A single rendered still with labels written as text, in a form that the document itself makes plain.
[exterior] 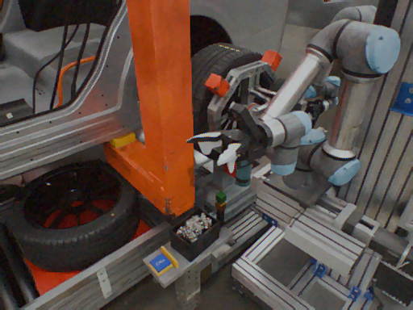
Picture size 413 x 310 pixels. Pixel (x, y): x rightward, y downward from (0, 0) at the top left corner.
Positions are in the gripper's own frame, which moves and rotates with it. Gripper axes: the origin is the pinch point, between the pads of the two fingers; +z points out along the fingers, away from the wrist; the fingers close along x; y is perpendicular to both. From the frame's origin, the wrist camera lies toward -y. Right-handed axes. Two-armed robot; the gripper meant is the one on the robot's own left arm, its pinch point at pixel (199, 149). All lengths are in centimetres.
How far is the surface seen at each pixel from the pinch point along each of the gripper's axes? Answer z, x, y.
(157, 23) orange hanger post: -12, 44, -26
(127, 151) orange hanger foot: -6, 100, 42
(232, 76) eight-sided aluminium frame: -57, 68, 4
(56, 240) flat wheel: 41, 74, 64
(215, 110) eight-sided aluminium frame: -45, 65, 18
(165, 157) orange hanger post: -10, 51, 27
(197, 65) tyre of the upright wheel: -48, 86, 0
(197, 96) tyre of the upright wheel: -40, 75, 13
